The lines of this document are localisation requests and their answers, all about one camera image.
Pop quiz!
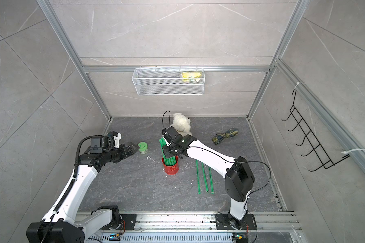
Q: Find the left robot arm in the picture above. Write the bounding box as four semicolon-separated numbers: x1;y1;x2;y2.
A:
26;132;140;243

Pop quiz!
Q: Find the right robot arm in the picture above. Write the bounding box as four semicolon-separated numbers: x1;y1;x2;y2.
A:
162;127;270;230

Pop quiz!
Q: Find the red cylindrical container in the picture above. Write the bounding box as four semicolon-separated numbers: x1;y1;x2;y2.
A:
162;156;179;175

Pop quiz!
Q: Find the green straw bundle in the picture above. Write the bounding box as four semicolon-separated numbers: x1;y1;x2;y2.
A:
159;138;176;166

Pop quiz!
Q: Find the small green lidded jar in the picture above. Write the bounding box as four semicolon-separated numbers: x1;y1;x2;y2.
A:
138;142;148;155

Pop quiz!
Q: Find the white plush dog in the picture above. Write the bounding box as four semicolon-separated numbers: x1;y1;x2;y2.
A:
171;112;192;136

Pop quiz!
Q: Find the camouflage cloth pouch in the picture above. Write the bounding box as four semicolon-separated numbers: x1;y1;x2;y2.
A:
211;128;238;144

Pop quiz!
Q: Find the yellow sponge in basket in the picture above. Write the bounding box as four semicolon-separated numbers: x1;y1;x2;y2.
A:
179;71;203;83

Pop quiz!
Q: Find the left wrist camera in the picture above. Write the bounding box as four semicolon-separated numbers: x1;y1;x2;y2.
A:
107;131;122;148

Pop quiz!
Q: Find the white wire mesh basket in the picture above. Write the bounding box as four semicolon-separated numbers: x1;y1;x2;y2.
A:
132;67;205;96

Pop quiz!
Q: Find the metal base rail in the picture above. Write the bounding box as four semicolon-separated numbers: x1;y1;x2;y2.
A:
84;212;307;243

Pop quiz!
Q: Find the black wire hook rack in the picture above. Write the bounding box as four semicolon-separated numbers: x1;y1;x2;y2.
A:
282;90;350;172

